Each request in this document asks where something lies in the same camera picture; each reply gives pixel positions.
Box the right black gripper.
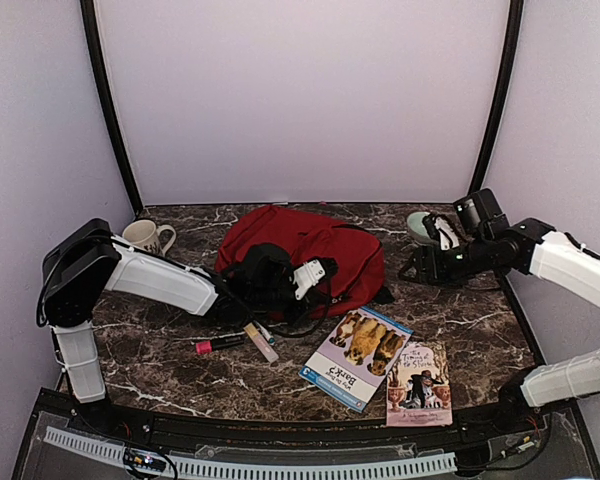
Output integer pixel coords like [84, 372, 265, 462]
[399, 234, 495, 290]

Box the red student backpack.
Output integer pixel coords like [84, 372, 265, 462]
[215, 205, 395, 323]

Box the pink Shakespeare book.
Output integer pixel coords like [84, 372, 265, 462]
[386, 341, 453, 428]

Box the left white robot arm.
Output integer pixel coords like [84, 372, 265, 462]
[36, 218, 256, 436]

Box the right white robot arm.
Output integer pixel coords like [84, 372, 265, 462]
[398, 218, 600, 434]

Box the pale yellow highlighter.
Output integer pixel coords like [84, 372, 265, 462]
[243, 323, 279, 364]

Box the celadon bowl far right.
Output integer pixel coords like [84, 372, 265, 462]
[407, 211, 438, 245]

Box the teal capped white marker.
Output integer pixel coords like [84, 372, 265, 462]
[256, 323, 275, 345]

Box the pink black highlighter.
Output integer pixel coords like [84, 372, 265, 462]
[195, 335, 245, 355]

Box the dog cover book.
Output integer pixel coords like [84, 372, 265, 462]
[299, 306, 413, 413]

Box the cream patterned mug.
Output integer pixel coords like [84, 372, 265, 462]
[122, 219, 177, 256]

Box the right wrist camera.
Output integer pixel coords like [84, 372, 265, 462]
[424, 188, 506, 251]

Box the white slotted cable duct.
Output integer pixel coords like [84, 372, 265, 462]
[43, 427, 457, 479]

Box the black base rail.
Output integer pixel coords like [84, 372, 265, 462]
[32, 387, 576, 449]

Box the right black frame post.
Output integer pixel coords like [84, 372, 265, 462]
[468, 0, 525, 194]

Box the black frame post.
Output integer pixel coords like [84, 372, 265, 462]
[79, 0, 144, 215]
[468, 0, 525, 194]

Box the left black frame post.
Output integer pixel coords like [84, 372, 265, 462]
[79, 0, 144, 215]

